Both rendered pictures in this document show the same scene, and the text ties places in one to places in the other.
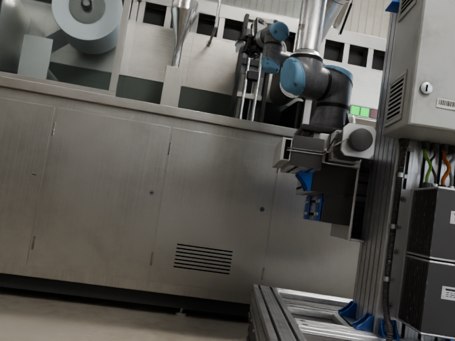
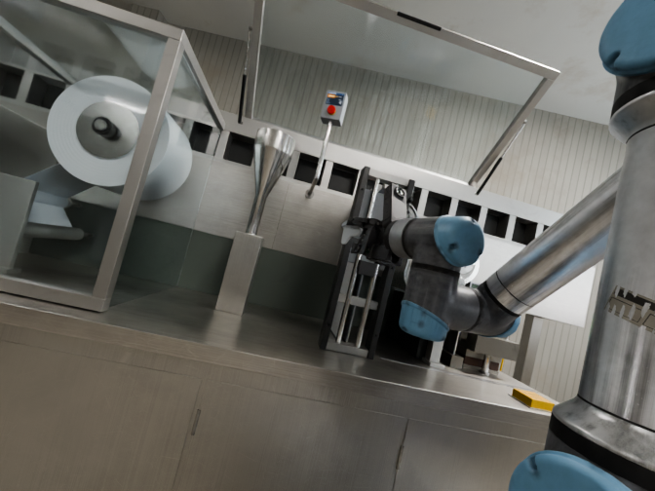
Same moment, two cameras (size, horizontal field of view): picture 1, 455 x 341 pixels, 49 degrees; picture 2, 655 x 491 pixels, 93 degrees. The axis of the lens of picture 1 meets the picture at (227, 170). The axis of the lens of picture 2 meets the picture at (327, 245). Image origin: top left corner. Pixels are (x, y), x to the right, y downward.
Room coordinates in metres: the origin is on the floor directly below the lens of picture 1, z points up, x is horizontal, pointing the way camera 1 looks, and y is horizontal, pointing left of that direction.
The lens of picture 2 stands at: (1.42, 0.07, 1.13)
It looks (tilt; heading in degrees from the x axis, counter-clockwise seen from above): 3 degrees up; 1
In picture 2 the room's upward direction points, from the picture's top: 14 degrees clockwise
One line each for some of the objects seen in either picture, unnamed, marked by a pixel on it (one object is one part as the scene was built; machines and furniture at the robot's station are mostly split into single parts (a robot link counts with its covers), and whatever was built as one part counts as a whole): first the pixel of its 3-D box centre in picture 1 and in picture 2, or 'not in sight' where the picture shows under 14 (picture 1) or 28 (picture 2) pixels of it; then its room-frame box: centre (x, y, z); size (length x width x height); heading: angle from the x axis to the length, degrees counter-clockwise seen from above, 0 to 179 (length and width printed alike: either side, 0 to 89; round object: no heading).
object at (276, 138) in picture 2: (185, 7); (274, 145); (2.51, 0.35, 1.50); 0.14 x 0.14 x 0.06
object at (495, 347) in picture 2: not in sight; (463, 333); (2.69, -0.54, 1.00); 0.40 x 0.16 x 0.06; 8
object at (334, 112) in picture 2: not in sight; (333, 107); (2.46, 0.17, 1.66); 0.07 x 0.07 x 0.10; 81
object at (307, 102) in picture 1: (307, 109); (443, 319); (2.46, -0.35, 1.05); 0.06 x 0.05 x 0.31; 8
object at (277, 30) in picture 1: (275, 34); (442, 242); (1.92, -0.10, 1.21); 0.11 x 0.08 x 0.09; 25
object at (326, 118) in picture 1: (330, 119); not in sight; (1.74, -0.34, 0.87); 0.15 x 0.15 x 0.10
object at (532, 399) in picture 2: not in sight; (532, 399); (2.30, -0.57, 0.91); 0.07 x 0.07 x 0.02; 8
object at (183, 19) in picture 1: (175, 65); (251, 230); (2.51, 0.35, 1.19); 0.14 x 0.14 x 0.57
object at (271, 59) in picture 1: (275, 59); (435, 303); (1.93, -0.12, 1.12); 0.11 x 0.08 x 0.11; 115
